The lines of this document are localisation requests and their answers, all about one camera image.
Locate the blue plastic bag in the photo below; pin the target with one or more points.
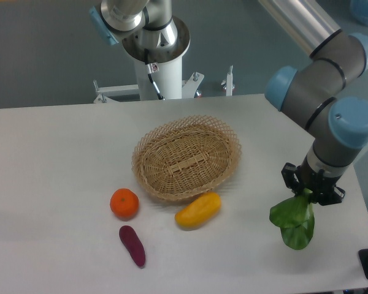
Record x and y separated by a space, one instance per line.
359 10

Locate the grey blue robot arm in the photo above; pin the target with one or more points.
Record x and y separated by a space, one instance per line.
308 96

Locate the orange tangerine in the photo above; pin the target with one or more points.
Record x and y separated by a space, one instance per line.
124 203

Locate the purple sweet potato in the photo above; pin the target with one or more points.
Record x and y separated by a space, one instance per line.
133 244

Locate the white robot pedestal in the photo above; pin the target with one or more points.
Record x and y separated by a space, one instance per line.
159 53

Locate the woven wicker basket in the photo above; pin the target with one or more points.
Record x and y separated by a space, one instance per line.
184 158

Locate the green bok choy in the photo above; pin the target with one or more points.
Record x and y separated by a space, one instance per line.
295 219

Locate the yellow mango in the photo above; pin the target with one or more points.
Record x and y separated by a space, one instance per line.
199 211

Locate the white base leg frame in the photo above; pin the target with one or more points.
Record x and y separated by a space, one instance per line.
116 91

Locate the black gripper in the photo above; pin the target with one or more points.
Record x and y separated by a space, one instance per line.
323 188

